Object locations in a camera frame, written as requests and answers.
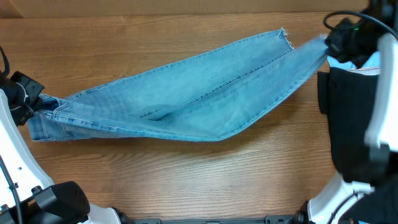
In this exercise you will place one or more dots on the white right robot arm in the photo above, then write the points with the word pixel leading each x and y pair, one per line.
pixel 338 196

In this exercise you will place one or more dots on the light blue folded cloth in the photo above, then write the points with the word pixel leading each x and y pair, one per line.
pixel 345 63

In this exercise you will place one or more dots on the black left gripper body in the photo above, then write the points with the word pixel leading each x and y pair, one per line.
pixel 23 94

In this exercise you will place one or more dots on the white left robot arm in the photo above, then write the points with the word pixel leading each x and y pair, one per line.
pixel 28 194

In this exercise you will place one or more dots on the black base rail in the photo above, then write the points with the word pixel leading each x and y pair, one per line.
pixel 268 219

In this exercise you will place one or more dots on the light blue denim jeans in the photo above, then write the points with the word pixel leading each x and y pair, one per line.
pixel 205 98

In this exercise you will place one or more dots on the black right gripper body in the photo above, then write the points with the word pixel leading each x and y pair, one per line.
pixel 357 44

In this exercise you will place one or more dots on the black folded garment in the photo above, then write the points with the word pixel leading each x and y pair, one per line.
pixel 347 99

